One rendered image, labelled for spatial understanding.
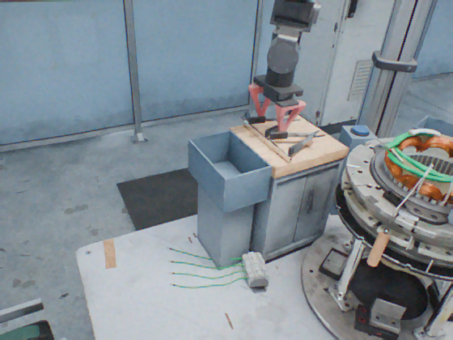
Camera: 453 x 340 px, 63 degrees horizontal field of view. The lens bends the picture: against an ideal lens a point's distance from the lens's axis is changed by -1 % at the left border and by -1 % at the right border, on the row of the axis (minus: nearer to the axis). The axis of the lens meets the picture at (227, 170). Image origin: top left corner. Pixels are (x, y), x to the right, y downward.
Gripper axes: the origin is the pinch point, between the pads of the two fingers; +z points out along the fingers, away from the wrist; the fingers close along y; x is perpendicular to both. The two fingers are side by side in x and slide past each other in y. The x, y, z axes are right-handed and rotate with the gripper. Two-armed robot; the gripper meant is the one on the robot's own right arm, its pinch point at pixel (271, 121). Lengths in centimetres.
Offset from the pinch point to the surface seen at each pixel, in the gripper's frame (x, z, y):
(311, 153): 2.7, 2.7, 11.4
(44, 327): -54, 37, 4
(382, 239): -3.2, 3.2, 36.1
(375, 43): 198, 30, -130
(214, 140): -11.9, 5.0, -4.4
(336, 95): 171, 70, -131
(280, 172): -6.5, 3.9, 13.1
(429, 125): 46.1, 3.9, 10.6
